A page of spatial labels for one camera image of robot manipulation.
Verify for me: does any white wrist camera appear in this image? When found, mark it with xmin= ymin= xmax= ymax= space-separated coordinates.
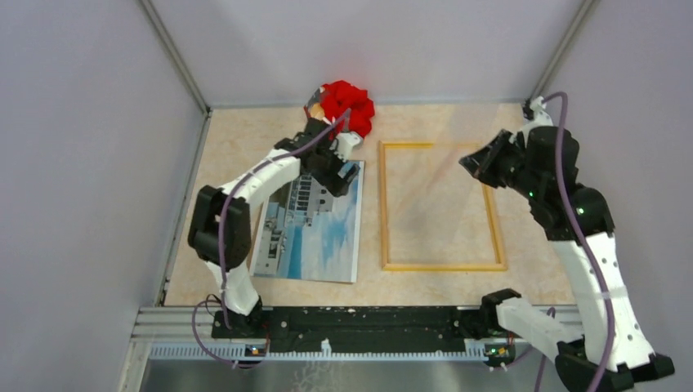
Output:
xmin=522 ymin=96 xmax=553 ymax=130
xmin=333 ymin=131 xmax=363 ymax=161

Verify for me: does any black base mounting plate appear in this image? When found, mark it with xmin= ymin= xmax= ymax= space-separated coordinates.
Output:
xmin=211 ymin=306 xmax=519 ymax=354

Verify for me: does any yellow wooden picture frame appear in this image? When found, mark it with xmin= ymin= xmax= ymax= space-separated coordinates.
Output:
xmin=378 ymin=141 xmax=507 ymax=273

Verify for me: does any red crumpled cloth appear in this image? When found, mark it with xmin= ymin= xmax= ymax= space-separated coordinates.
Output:
xmin=303 ymin=80 xmax=375 ymax=140

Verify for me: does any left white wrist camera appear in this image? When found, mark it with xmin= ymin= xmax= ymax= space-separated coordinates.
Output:
xmin=333 ymin=131 xmax=363 ymax=161

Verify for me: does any building photo print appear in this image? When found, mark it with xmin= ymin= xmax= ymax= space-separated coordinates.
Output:
xmin=250 ymin=161 xmax=365 ymax=283

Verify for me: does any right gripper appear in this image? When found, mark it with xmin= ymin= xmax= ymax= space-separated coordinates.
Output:
xmin=460 ymin=129 xmax=542 ymax=201

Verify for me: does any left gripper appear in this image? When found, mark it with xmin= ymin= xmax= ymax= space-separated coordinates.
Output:
xmin=311 ymin=140 xmax=359 ymax=197

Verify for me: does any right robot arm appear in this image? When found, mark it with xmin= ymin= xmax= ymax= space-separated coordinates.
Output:
xmin=459 ymin=126 xmax=675 ymax=391

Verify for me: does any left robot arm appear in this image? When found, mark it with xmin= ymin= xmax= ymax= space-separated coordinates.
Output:
xmin=187 ymin=117 xmax=364 ymax=338

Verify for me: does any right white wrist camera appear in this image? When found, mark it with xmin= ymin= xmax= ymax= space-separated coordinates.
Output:
xmin=522 ymin=96 xmax=553 ymax=130

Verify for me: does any aluminium front rail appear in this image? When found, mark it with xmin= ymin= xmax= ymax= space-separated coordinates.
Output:
xmin=121 ymin=304 xmax=564 ymax=391

